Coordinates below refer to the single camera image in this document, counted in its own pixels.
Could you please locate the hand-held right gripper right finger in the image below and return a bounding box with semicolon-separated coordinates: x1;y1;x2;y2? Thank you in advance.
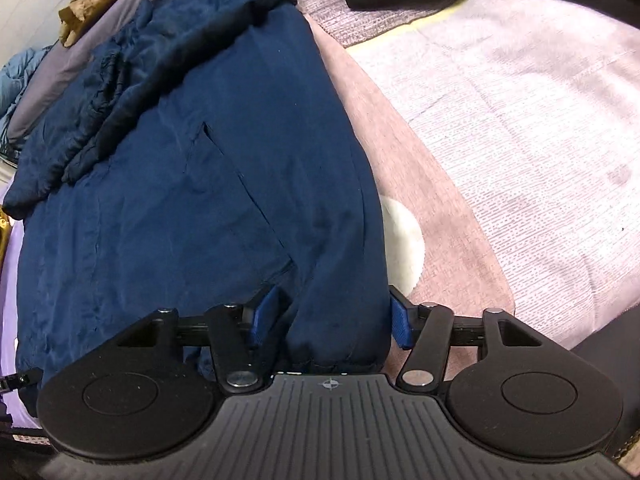
387;285;544;394

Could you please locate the light blue puffer jacket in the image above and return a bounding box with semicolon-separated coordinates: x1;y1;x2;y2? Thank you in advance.
0;45;57;157

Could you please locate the grey cloth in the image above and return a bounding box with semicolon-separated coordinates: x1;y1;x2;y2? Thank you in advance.
7;0;177;150

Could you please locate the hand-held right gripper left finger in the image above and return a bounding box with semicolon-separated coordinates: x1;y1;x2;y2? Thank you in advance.
117;285;282;394

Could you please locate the navy blue jacket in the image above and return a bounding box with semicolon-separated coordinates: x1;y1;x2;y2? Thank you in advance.
2;0;393;407

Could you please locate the light pink textured blanket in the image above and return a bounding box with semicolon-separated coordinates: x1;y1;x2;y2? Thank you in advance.
345;0;640;348

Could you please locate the lavender bed sheet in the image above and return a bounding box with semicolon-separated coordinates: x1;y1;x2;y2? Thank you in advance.
0;180;43;436

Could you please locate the olive brown jacket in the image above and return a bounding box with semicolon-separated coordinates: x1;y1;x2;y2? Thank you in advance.
58;0;152;47

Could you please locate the dusty pink blanket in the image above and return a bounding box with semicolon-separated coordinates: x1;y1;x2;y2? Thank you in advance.
274;0;518;376

